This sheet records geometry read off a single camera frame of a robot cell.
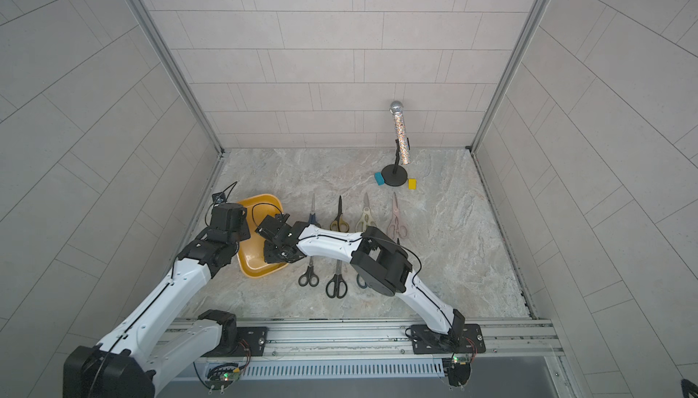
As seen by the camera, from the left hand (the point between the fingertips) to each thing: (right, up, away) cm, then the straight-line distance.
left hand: (240, 218), depth 83 cm
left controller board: (+3, -35, -17) cm, 40 cm away
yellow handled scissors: (+29, -4, +10) cm, 31 cm away
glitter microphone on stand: (+51, +13, +23) cm, 58 cm away
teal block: (+44, +11, +22) cm, 51 cm away
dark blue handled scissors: (+38, -20, -2) cm, 43 cm away
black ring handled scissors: (+21, -18, 0) cm, 28 cm away
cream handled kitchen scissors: (+39, -3, +13) cm, 41 cm away
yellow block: (+57, +9, +22) cm, 62 cm away
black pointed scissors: (+30, -21, -2) cm, 36 cm away
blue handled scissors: (+20, -2, +13) cm, 24 cm away
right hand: (+8, -13, +3) cm, 16 cm away
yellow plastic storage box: (+4, -12, -1) cm, 13 cm away
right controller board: (+62, -36, -15) cm, 74 cm away
